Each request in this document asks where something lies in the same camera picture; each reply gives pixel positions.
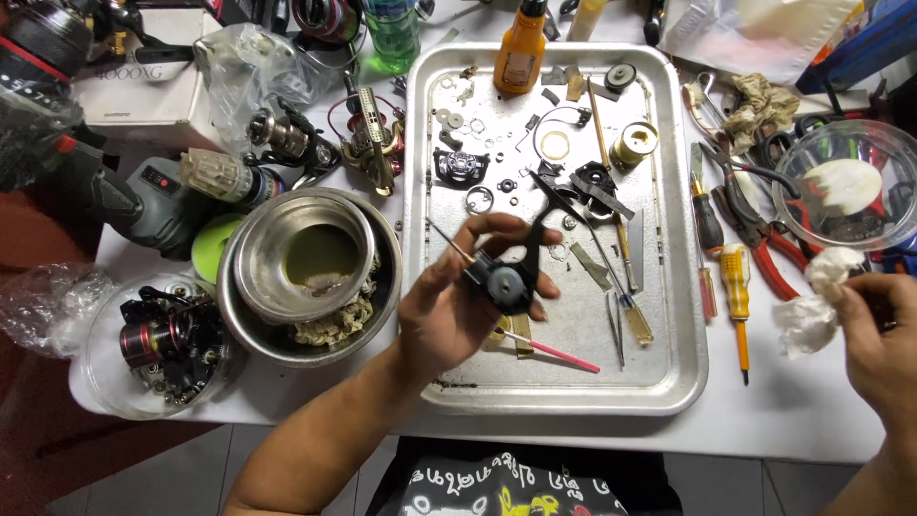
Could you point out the person's left hand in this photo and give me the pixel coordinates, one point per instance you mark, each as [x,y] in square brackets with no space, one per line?
[437,315]

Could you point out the person's right hand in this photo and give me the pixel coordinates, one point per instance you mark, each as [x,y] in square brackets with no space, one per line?
[885,344]

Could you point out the person's right fingers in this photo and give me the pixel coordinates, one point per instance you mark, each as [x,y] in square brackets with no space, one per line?
[863,294]

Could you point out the white tissue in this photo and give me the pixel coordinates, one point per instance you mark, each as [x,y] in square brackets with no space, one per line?
[806,322]

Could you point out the black fishing reel body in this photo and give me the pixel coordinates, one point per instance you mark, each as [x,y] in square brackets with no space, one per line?
[505,283]

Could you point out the white tissue pad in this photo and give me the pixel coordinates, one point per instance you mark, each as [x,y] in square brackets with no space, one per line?
[849,186]

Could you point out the clear plastic bowl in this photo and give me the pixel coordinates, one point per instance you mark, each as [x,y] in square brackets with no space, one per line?
[788,208]

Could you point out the brown stained rag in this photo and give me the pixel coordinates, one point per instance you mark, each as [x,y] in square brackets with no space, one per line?
[759,107]

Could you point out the aluminium tray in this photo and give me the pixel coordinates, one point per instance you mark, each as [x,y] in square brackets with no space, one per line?
[659,358]

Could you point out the flat metal plate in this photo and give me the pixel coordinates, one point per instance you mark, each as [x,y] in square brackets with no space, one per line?
[636,251]

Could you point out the metal tweezers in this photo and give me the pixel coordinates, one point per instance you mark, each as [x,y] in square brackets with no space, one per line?
[616,330]

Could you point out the blue box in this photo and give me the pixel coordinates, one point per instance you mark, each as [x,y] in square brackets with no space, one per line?
[867,43]

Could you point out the toothbrush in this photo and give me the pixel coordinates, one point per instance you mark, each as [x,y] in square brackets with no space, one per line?
[696,100]

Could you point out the gold reel spool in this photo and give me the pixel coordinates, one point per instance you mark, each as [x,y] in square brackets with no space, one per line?
[634,147]

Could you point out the grey metal strip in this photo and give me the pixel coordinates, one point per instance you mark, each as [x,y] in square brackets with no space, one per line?
[591,265]

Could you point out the white plastic bag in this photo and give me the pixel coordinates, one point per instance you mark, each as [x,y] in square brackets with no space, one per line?
[752,32]

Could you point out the black round knob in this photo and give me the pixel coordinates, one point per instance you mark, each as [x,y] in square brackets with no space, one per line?
[620,77]

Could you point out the pale yellow bottle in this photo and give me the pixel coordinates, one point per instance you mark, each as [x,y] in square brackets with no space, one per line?
[586,18]

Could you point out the person's black printed shirt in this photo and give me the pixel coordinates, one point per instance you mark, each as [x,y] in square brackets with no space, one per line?
[516,487]

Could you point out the orange plastic bottle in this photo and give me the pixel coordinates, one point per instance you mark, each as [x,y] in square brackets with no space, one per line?
[519,57]

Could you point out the black reel rotor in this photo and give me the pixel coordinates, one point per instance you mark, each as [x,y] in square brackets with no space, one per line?
[461,168]

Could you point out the scatter of small washers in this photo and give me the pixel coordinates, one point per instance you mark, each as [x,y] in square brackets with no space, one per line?
[455,120]

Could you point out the gold fishing reel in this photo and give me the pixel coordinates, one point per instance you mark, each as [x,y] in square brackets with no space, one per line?
[372,143]

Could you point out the dirty beige rag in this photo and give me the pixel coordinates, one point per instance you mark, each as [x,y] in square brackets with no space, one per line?
[337,322]

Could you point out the green plastic bottle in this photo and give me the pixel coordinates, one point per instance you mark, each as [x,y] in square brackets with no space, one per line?
[392,32]

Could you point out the black and silver fishing reel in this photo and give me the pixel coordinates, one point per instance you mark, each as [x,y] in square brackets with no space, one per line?
[286,136]

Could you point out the small steel bowl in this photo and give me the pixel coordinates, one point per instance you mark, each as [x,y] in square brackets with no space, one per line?
[265,265]

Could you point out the dark red fishing reel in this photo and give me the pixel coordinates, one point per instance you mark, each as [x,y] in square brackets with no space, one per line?
[326,18]

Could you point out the large steel bowl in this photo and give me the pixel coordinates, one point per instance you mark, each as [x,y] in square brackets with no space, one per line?
[247,322]

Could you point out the yellow-green round disc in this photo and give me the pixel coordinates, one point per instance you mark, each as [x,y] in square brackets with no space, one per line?
[211,247]

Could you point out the black and red fishing reel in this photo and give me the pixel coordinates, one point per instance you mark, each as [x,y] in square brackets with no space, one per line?
[172,340]

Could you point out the white cardboard box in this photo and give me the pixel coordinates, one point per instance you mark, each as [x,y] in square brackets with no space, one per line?
[143,93]

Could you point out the clear round plastic container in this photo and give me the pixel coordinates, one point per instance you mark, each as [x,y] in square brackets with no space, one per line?
[107,373]

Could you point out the crumpled clear plastic bag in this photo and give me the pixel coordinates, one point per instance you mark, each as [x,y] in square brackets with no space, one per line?
[43,308]

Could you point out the large black fishing reel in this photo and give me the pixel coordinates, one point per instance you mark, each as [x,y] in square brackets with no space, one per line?
[36,72]

